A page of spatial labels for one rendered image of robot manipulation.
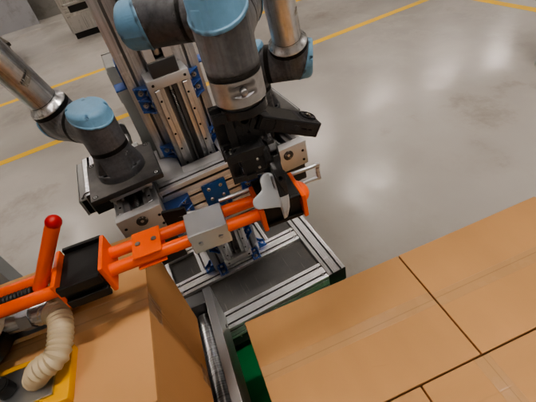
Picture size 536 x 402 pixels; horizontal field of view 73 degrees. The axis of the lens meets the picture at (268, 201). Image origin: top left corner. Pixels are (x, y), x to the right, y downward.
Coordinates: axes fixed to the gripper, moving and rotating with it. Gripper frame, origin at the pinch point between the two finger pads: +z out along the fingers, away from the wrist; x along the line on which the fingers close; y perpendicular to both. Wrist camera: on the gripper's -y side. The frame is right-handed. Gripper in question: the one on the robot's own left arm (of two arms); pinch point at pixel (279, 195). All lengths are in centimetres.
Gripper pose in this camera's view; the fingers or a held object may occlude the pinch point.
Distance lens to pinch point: 65.9
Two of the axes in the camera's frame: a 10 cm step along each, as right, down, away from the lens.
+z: 1.9, 7.2, 6.7
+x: 3.2, 6.0, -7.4
